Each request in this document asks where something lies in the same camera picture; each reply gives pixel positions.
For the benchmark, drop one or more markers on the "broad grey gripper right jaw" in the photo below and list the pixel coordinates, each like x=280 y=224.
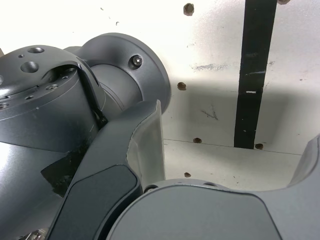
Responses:
x=200 y=215

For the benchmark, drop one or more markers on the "black tape strip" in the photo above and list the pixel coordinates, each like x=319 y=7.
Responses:
x=252 y=75

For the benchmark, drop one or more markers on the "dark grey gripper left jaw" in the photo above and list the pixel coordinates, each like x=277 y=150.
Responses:
x=110 y=155

